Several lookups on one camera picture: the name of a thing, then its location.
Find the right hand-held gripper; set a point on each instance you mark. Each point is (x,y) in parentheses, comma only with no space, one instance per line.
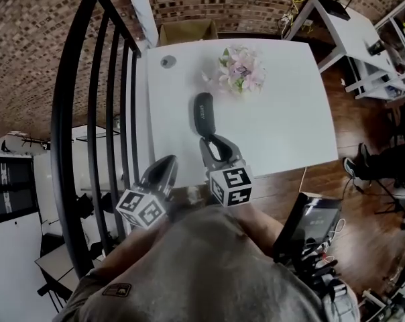
(231,186)

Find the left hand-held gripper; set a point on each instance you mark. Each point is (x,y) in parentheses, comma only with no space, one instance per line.
(140,208)

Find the black glasses case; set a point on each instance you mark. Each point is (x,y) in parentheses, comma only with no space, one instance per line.
(202,114)

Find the person's right forearm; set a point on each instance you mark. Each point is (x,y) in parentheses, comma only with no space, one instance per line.
(263,225)

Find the person's left forearm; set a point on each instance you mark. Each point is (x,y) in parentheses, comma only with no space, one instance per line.
(135,243)

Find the pink and white flower bouquet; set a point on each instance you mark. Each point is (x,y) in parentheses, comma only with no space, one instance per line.
(241,70)

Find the person's grey t-shirt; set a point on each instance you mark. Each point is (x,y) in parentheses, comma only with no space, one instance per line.
(206,267)

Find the black metal railing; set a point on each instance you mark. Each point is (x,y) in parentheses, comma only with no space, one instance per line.
(60,146)

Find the brown cardboard box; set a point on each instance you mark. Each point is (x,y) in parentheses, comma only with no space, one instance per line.
(170,34)

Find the grey desk with black legs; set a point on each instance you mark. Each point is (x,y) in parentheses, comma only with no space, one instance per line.
(55,263)

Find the white pillar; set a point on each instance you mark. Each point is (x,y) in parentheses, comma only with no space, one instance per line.
(140,5)

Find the black waist-worn device pack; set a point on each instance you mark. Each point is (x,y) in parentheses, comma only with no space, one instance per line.
(326,280)

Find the white side table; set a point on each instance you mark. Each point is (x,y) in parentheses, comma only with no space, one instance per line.
(353,35)

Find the black stand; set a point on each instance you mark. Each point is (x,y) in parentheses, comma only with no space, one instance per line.
(390,196)

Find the black router with antennas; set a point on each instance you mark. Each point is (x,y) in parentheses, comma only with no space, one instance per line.
(336,10)

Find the white shelving unit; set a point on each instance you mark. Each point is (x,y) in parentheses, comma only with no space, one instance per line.
(400,45)

